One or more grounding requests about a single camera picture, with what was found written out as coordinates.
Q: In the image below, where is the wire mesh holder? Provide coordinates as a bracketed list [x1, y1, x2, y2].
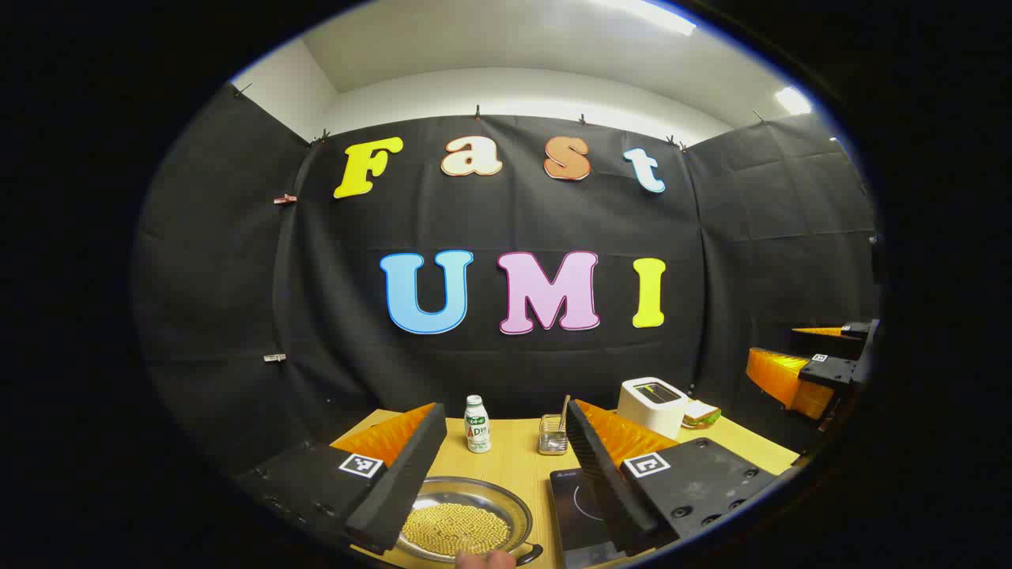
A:
[538, 414, 569, 456]

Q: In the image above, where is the white drink bottle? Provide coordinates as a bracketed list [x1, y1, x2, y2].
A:
[463, 395, 493, 454]

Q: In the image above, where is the steel pot with black handles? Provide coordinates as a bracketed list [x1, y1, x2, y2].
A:
[395, 476, 545, 567]

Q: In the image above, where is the black induction cooktop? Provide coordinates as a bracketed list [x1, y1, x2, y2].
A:
[549, 468, 633, 568]

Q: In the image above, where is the white toaster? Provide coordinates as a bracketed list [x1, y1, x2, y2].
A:
[617, 377, 690, 440]

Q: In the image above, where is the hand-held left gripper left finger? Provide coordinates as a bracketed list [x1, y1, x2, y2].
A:
[233, 401, 448, 556]

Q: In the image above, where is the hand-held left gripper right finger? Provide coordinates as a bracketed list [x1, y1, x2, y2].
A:
[565, 399, 780, 558]

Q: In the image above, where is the ceiling strip light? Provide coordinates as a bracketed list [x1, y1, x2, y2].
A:
[775, 85, 814, 116]

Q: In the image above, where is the sandwich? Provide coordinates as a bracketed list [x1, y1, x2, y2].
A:
[682, 400, 722, 429]

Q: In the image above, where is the black backdrop cloth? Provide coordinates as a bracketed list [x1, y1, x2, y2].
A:
[130, 83, 882, 475]

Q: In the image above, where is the pile of yellow soybeans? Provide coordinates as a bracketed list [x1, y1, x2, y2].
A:
[403, 503, 512, 556]

